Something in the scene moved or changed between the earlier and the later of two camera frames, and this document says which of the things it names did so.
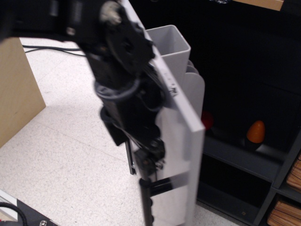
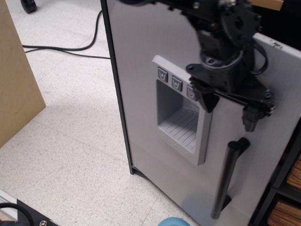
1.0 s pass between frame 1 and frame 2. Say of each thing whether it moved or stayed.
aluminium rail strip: stayed
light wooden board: stayed
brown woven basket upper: stayed
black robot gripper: moved
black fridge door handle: moved
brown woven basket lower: stayed
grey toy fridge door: moved
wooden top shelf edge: stayed
